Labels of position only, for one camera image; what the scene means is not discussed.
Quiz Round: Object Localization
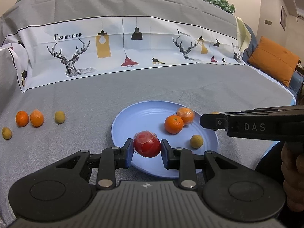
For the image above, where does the plastic large orange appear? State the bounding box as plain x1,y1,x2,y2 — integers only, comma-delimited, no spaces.
176,107,195,126

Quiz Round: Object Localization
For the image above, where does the bare orange mandarin front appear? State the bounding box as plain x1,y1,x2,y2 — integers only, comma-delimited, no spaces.
164,115,184,134

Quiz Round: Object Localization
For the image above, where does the bare orange mandarin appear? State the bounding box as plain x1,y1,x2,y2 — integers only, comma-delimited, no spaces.
164,115,184,134
15,111,29,127

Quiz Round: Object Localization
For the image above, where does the red tomato back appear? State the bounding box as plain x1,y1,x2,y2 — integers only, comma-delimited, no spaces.
133,130,161,158

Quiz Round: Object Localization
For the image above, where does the bare orange mandarin back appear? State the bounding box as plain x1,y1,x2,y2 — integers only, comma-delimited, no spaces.
15,111,29,127

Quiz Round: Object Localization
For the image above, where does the person right hand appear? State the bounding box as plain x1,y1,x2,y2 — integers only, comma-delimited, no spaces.
281,143,303,212

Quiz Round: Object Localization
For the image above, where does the orange cushion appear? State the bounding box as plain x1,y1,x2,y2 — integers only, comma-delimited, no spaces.
248,36,300,87

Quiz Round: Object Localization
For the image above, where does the blue plastic plate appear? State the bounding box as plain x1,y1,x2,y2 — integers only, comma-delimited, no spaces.
111,100,219,179

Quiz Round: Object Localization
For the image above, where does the cream yellow cloth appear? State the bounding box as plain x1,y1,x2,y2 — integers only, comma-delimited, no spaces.
235,17,251,53

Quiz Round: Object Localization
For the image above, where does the grey printed sofa cover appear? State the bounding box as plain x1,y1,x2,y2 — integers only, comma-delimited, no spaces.
1,0,294,225

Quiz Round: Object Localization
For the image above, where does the wall switch plate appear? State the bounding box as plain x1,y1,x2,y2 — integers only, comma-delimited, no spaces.
264,20,272,26

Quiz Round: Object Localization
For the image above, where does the framed wall picture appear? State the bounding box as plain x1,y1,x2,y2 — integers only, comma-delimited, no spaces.
280,6,287,30

